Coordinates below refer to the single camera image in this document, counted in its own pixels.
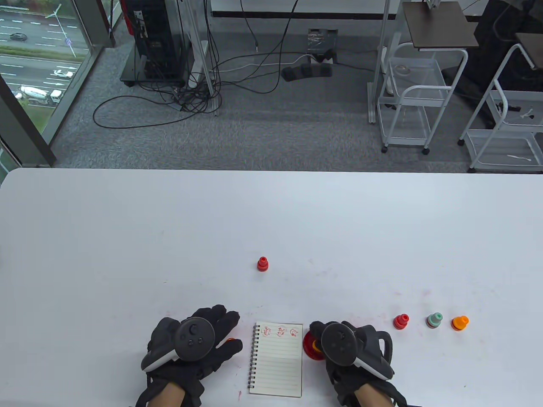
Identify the person's right hand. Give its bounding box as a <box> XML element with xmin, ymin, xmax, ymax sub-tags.
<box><xmin>309</xmin><ymin>321</ymin><xmax>408</xmax><ymax>407</ymax></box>

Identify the person's left hand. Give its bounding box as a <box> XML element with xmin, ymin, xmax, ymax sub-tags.
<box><xmin>136</xmin><ymin>304</ymin><xmax>244</xmax><ymax>407</ymax></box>

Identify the red ink pad tin base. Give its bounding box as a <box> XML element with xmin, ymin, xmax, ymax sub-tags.
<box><xmin>303</xmin><ymin>330</ymin><xmax>326</xmax><ymax>362</ymax></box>

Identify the white spiral lined notebook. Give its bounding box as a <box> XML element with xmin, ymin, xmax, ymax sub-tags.
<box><xmin>248</xmin><ymin>322</ymin><xmax>303</xmax><ymax>398</ymax></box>

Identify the person's left forearm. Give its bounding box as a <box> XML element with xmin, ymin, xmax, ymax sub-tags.
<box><xmin>146</xmin><ymin>382</ymin><xmax>186</xmax><ymax>407</ymax></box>

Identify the person's right forearm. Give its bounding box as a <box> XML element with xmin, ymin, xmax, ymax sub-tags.
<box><xmin>354</xmin><ymin>386</ymin><xmax>393</xmax><ymax>407</ymax></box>

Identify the dark grey left hand controller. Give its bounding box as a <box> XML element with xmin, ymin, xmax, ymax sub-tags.
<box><xmin>141</xmin><ymin>317</ymin><xmax>216</xmax><ymax>373</ymax></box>

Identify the dark grey hand controller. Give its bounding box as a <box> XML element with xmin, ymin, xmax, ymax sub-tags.
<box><xmin>141</xmin><ymin>317</ymin><xmax>216</xmax><ymax>373</ymax></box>
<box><xmin>321</xmin><ymin>321</ymin><xmax>395</xmax><ymax>380</ymax></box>

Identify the dark grey right hand controller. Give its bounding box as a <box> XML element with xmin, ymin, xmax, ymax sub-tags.
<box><xmin>321</xmin><ymin>321</ymin><xmax>395</xmax><ymax>380</ymax></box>

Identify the aluminium profile leg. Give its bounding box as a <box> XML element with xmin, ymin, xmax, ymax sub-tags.
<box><xmin>187</xmin><ymin>0</ymin><xmax>222</xmax><ymax>116</ymax></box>

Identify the black computer tower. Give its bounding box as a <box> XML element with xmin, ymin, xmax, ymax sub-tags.
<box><xmin>120</xmin><ymin>0</ymin><xmax>189</xmax><ymax>87</ymax></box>

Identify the black wrapped box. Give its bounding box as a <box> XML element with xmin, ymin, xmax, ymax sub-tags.
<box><xmin>308</xmin><ymin>29</ymin><xmax>339</xmax><ymax>64</ymax></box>

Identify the tall aluminium pole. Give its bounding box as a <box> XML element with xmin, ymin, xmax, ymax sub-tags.
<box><xmin>367</xmin><ymin>0</ymin><xmax>401</xmax><ymax>124</ymax></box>

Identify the brown top side table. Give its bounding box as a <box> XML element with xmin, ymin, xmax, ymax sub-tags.
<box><xmin>402</xmin><ymin>1</ymin><xmax>479</xmax><ymax>51</ymax></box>
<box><xmin>515</xmin><ymin>33</ymin><xmax>543</xmax><ymax>70</ymax></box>

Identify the long white table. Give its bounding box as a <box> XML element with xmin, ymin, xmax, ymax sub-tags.
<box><xmin>211</xmin><ymin>0</ymin><xmax>399</xmax><ymax>20</ymax></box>

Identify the white wire trolley cart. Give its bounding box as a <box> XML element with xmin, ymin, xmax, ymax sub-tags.
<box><xmin>377</xmin><ymin>42</ymin><xmax>468</xmax><ymax>154</ymax></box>
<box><xmin>458</xmin><ymin>44</ymin><xmax>543</xmax><ymax>173</ymax></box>

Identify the bundle of black cables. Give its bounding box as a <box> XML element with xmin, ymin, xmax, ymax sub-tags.
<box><xmin>92</xmin><ymin>0</ymin><xmax>314</xmax><ymax>128</ymax></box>

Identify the glass window dark frame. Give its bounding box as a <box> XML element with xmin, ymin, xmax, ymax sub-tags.
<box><xmin>0</xmin><ymin>0</ymin><xmax>115</xmax><ymax>170</ymax></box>

